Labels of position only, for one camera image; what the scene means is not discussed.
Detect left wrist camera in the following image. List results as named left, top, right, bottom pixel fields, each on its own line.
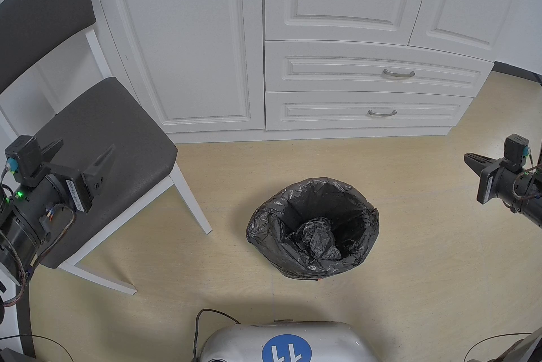
left=4, top=135, right=44, bottom=186

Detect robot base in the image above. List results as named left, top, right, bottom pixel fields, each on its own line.
left=199, top=321, right=382, bottom=362

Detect black plastic bag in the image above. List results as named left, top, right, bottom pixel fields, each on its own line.
left=246, top=177, right=380, bottom=280

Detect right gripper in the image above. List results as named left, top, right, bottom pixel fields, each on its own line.
left=464, top=153, right=533, bottom=205

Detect black plastic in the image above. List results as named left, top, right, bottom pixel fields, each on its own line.
left=288, top=217, right=344, bottom=262

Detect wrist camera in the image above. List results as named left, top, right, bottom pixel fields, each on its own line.
left=503, top=134, right=531, bottom=173
left=4, top=135, right=44, bottom=186

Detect white wardrobe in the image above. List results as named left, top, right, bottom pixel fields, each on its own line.
left=64, top=0, right=528, bottom=144

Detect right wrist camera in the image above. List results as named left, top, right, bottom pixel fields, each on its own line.
left=503, top=134, right=531, bottom=173

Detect white chair grey cushions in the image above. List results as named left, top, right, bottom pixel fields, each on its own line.
left=0, top=0, right=213, bottom=295

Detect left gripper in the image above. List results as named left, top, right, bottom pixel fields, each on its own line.
left=10, top=139, right=116, bottom=242

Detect thin black cable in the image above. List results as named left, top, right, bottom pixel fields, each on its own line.
left=0, top=333, right=70, bottom=362
left=466, top=333, right=536, bottom=362

